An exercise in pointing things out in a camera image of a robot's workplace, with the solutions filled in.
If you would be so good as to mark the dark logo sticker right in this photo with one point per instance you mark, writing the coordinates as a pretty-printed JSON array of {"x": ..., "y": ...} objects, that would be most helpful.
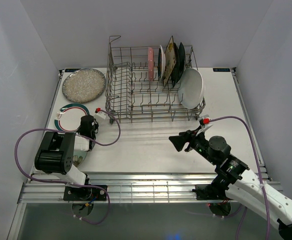
[{"x": 219, "y": 69}]

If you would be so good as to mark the mint green flower plate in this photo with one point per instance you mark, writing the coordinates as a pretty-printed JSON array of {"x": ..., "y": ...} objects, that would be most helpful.
[{"x": 79, "y": 157}]

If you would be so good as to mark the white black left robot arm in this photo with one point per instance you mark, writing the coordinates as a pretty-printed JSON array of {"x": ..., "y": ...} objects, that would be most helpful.
[{"x": 56, "y": 152}]

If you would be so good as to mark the black floral square plate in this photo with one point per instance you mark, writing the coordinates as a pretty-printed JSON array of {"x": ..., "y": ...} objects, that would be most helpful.
[{"x": 176, "y": 68}]

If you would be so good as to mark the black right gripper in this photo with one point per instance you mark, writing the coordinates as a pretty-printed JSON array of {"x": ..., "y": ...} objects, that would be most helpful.
[{"x": 179, "y": 141}]

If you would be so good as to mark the grey wire dish rack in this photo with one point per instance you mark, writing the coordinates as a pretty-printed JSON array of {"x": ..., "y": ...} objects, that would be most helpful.
[{"x": 131, "y": 97}]

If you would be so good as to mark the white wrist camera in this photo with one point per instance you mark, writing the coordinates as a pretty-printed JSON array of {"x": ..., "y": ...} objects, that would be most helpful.
[
  {"x": 204, "y": 124},
  {"x": 99, "y": 114}
]

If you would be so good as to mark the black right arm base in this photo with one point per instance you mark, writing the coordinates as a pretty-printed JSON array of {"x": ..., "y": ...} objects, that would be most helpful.
[{"x": 209, "y": 192}]

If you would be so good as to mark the dark logo sticker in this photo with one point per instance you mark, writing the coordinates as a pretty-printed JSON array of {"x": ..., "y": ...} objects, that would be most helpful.
[
  {"x": 71, "y": 70},
  {"x": 219, "y": 69}
]

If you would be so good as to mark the white oval plate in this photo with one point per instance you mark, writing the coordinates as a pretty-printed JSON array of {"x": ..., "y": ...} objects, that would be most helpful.
[{"x": 192, "y": 88}]

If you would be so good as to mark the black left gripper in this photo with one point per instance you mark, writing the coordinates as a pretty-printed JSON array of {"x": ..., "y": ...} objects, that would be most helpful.
[{"x": 96, "y": 124}]

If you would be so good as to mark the dark logo sticker left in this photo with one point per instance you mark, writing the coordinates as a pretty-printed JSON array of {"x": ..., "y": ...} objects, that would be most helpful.
[{"x": 71, "y": 70}]

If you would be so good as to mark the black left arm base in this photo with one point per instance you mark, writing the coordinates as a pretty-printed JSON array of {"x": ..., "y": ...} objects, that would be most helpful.
[{"x": 83, "y": 194}]

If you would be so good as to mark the cream floral square plate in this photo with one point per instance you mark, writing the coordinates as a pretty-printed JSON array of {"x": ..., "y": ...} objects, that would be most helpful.
[{"x": 169, "y": 60}]

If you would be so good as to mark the pink dotted scalloped plate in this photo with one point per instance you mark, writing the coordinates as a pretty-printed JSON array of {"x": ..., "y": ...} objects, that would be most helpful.
[{"x": 150, "y": 58}]

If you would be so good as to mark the white plate steam logo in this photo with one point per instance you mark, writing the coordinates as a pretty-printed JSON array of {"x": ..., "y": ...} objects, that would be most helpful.
[{"x": 161, "y": 63}]

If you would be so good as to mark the speckled brown round plate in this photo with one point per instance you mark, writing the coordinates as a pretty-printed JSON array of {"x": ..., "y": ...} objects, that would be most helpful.
[{"x": 84, "y": 85}]

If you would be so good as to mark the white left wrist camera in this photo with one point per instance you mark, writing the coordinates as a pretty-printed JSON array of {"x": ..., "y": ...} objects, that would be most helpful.
[{"x": 99, "y": 114}]

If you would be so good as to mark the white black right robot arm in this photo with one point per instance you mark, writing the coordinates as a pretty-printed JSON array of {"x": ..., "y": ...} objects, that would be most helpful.
[{"x": 236, "y": 181}]

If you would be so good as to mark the white plate green red rim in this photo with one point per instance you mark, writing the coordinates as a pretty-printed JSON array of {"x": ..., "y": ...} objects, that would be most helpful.
[{"x": 68, "y": 118}]

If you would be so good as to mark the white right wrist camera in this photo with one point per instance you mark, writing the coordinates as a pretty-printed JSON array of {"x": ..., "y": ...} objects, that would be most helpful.
[{"x": 204, "y": 124}]

